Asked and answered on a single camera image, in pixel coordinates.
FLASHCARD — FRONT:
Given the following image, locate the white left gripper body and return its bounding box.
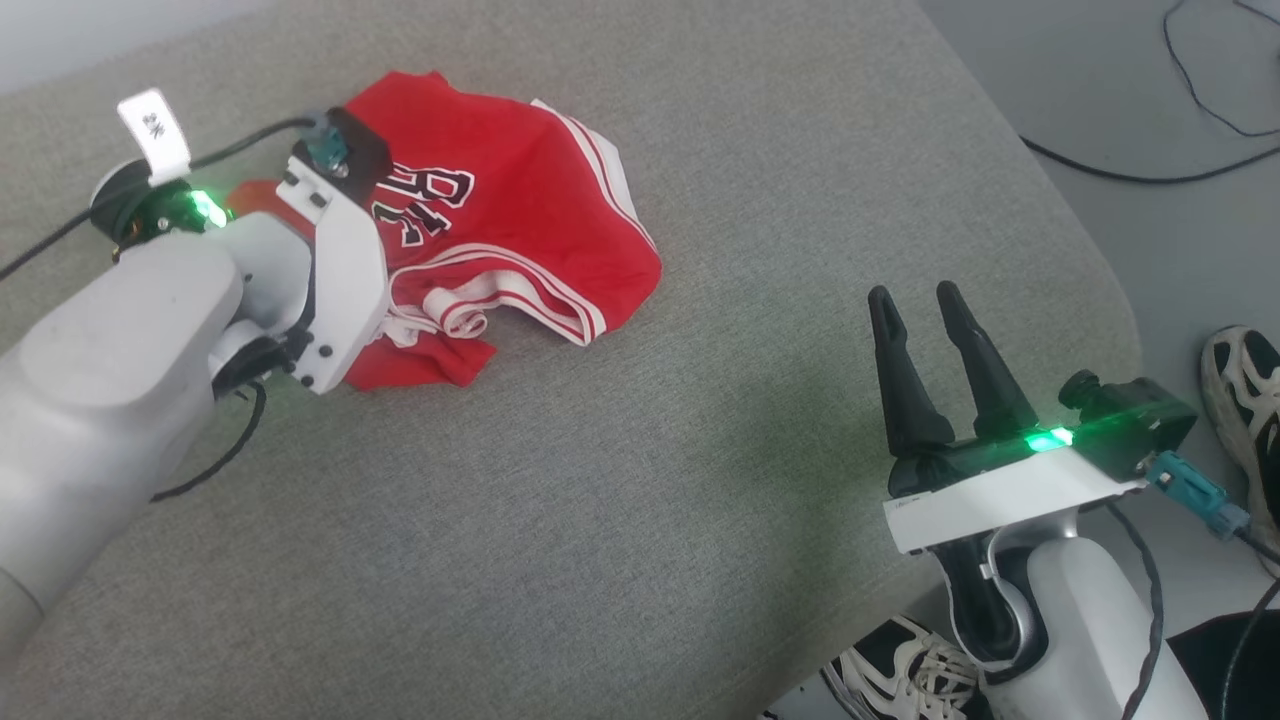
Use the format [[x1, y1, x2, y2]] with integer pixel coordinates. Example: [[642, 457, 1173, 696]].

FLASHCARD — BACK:
[[275, 155, 391, 395]]

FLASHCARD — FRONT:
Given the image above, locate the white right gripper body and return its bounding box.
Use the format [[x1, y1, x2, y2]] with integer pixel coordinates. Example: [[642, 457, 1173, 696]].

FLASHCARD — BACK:
[[884, 427, 1148, 555]]

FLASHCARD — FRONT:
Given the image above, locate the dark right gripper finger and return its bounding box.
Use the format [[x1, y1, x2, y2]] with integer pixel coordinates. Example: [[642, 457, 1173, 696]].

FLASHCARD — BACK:
[[867, 285, 957, 460], [935, 280, 1040, 442]]

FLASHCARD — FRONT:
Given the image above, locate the red basketball jersey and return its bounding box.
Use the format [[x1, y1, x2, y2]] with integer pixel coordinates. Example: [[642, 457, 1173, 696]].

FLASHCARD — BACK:
[[228, 70, 663, 391]]

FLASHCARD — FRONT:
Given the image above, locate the black and white sneaker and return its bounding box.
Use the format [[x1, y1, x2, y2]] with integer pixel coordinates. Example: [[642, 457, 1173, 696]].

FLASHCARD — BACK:
[[820, 614, 988, 720], [1200, 325, 1280, 578]]

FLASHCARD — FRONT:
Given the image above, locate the black trousers leg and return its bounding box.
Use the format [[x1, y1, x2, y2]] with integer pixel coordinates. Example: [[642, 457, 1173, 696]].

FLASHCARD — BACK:
[[1165, 610, 1280, 720]]

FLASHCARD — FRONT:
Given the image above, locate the teal left camera plug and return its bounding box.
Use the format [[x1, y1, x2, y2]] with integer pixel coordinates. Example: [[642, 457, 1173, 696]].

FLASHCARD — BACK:
[[303, 112, 351, 173]]

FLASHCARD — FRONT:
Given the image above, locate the teal camera plug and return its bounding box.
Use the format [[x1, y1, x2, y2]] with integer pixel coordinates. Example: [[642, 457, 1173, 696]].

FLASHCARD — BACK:
[[1148, 451, 1252, 542], [303, 112, 351, 173]]

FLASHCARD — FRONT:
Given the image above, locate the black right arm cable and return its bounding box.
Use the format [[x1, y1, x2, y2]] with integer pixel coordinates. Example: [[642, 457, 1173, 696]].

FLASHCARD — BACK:
[[1103, 503, 1280, 720]]

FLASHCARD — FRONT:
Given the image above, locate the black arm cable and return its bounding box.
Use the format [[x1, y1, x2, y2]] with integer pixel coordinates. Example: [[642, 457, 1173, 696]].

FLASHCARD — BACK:
[[0, 117, 319, 503], [1103, 503, 1280, 720]]

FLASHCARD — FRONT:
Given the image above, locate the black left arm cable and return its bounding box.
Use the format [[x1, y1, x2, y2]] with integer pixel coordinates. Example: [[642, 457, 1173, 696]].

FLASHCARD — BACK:
[[0, 117, 319, 503]]

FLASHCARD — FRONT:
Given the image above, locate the teal right camera plug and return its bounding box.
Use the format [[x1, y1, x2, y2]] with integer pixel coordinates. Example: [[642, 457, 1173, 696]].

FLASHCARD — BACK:
[[1148, 451, 1252, 542]]

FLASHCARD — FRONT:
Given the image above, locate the white cable label tag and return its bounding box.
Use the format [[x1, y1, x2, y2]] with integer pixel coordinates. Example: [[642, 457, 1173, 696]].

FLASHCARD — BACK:
[[117, 88, 192, 187]]

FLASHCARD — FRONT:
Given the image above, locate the thick black floor cable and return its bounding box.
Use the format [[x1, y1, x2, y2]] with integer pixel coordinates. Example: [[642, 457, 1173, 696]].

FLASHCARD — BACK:
[[1019, 134, 1280, 186]]

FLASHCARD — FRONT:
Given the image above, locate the thin black floor cable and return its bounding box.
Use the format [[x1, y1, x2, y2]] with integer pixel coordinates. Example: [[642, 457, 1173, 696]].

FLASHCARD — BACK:
[[1162, 0, 1280, 139]]

